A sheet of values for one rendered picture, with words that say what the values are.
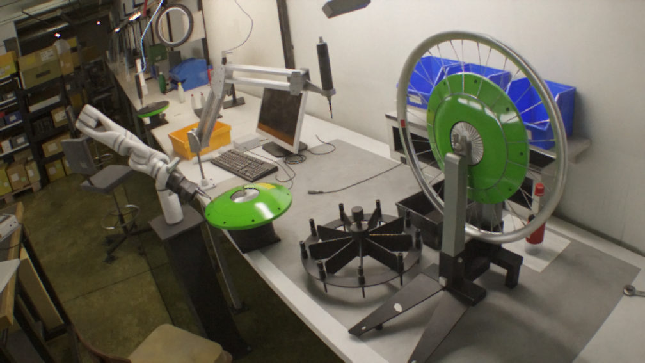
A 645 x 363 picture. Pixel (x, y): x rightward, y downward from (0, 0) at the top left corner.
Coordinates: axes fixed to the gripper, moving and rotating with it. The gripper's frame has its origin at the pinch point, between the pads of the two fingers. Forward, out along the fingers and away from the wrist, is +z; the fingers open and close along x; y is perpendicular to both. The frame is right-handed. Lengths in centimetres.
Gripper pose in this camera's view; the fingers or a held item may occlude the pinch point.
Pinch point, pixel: (210, 198)
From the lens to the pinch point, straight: 163.0
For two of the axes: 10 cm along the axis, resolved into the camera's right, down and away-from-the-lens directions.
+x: -1.9, 4.3, -8.8
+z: 8.7, 4.9, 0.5
